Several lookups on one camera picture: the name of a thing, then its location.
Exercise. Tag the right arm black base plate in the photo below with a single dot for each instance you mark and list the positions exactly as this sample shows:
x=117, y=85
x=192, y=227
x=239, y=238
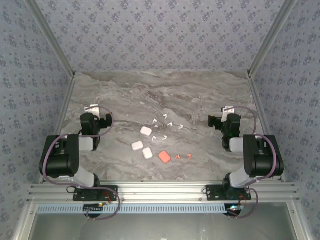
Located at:
x=212, y=195

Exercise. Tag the white earbud charging case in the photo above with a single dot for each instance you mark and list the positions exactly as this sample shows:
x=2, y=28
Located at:
x=146, y=131
x=137, y=146
x=147, y=153

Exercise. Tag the aluminium frame post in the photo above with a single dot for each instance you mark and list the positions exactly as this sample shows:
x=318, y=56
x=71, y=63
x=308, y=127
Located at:
x=52, y=37
x=270, y=37

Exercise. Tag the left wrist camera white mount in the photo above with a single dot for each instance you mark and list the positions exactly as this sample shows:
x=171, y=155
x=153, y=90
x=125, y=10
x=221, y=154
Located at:
x=92, y=109

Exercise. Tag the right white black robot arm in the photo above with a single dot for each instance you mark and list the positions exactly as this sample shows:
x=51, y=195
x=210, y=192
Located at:
x=260, y=155

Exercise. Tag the aluminium side rail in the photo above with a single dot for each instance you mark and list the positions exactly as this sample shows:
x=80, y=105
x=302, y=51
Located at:
x=59, y=125
x=264, y=125

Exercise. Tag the aluminium mounting rail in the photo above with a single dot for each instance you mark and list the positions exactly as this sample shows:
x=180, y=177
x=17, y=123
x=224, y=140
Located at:
x=162, y=191

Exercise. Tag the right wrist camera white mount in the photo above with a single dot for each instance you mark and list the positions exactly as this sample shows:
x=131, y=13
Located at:
x=226, y=111

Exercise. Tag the orange earbud charging case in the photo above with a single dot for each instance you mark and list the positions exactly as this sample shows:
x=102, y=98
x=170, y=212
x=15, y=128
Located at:
x=164, y=156

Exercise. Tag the small circuit board with LED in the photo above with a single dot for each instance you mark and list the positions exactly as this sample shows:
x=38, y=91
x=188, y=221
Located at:
x=235, y=208
x=96, y=206

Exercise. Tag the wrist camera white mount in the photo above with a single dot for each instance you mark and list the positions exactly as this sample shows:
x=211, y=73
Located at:
x=92, y=109
x=226, y=111

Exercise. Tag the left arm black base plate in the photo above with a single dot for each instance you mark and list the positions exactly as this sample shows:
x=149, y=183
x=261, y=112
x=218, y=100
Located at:
x=77, y=196

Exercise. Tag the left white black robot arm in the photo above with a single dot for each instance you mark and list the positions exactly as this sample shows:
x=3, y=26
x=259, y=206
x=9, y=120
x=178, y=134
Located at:
x=60, y=155

